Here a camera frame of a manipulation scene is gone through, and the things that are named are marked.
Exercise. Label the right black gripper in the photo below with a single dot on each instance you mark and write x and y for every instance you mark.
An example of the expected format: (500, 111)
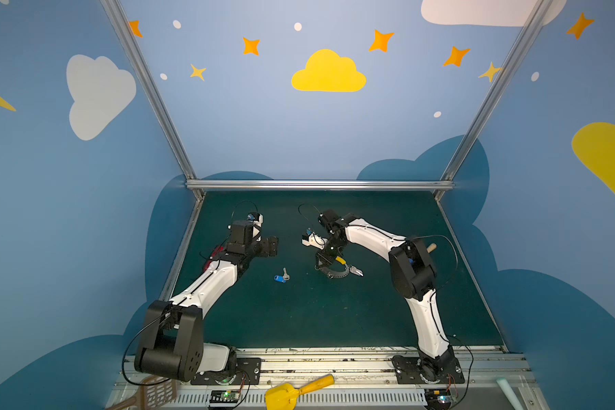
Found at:
(328, 259)

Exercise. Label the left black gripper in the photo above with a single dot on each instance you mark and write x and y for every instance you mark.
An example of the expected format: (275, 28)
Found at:
(271, 246)

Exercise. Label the metal key organizer ring yellow tab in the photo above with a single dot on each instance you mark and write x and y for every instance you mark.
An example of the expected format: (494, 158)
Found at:
(345, 271)

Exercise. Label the key with blue tag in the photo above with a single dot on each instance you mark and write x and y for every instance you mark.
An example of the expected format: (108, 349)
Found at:
(283, 278)

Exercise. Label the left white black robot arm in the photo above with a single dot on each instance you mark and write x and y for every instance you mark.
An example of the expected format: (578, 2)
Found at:
(171, 344)

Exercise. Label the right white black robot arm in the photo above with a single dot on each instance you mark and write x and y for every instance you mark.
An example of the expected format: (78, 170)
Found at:
(413, 275)

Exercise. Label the red black tool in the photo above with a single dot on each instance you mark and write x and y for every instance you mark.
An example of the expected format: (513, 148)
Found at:
(214, 256)

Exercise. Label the yellow toy shovel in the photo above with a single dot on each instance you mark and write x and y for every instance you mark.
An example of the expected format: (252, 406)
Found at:
(285, 396)

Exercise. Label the left controller board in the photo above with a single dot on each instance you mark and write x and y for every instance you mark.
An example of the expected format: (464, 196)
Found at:
(224, 399)

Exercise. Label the controller board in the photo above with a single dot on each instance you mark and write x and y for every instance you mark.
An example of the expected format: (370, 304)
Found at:
(224, 399)
(438, 400)

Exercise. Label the brown slotted spatula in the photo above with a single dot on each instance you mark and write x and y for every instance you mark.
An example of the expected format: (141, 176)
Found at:
(153, 393)

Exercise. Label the right controller board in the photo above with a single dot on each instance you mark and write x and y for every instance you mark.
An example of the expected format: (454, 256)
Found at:
(438, 400)

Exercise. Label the pale green tube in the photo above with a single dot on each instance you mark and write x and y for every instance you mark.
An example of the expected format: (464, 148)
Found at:
(509, 393)

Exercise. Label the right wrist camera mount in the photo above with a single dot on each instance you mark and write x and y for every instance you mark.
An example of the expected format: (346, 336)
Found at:
(311, 239)

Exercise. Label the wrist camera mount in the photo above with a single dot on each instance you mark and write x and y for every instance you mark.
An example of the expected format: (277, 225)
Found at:
(256, 219)
(311, 239)

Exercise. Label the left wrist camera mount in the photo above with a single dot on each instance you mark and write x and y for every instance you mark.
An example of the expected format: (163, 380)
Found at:
(256, 219)

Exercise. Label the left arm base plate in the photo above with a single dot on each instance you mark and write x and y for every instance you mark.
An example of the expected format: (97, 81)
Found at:
(244, 370)

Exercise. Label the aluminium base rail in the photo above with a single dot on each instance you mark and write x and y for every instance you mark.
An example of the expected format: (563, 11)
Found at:
(364, 379)

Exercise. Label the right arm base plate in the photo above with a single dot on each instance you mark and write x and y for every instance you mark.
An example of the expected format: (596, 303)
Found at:
(443, 369)

